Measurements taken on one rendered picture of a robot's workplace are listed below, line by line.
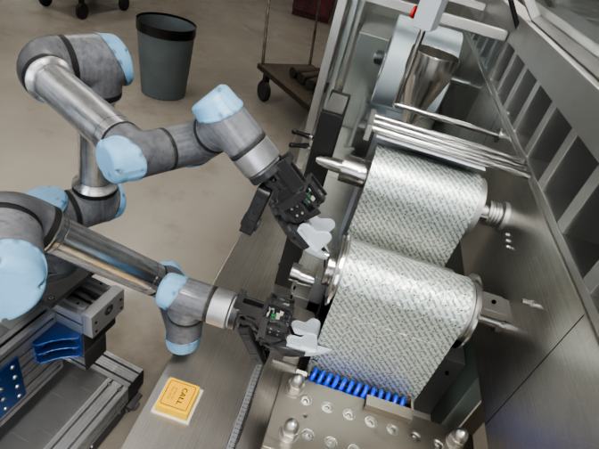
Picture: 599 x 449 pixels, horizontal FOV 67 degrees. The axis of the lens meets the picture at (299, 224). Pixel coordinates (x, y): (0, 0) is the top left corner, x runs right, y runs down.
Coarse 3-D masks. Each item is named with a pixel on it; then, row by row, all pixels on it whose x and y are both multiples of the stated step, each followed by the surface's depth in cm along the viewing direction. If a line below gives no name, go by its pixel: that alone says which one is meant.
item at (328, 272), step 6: (330, 252) 87; (336, 252) 86; (330, 258) 84; (336, 258) 84; (330, 264) 84; (324, 270) 85; (330, 270) 84; (324, 276) 84; (330, 276) 84; (324, 282) 85
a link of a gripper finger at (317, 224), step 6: (300, 222) 86; (306, 222) 86; (312, 222) 86; (318, 222) 86; (324, 222) 86; (330, 222) 85; (318, 228) 86; (324, 228) 86; (330, 228) 86; (324, 246) 88
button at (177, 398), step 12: (168, 384) 96; (180, 384) 96; (192, 384) 97; (168, 396) 94; (180, 396) 94; (192, 396) 95; (156, 408) 93; (168, 408) 92; (180, 408) 92; (192, 408) 95
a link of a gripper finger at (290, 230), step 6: (282, 222) 81; (282, 228) 80; (288, 228) 80; (294, 228) 81; (288, 234) 81; (294, 234) 80; (294, 240) 81; (300, 240) 82; (300, 246) 82; (306, 246) 83
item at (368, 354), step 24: (336, 336) 89; (360, 336) 87; (384, 336) 86; (408, 336) 84; (312, 360) 94; (336, 360) 92; (360, 360) 91; (384, 360) 89; (408, 360) 88; (432, 360) 87; (384, 384) 93; (408, 384) 92
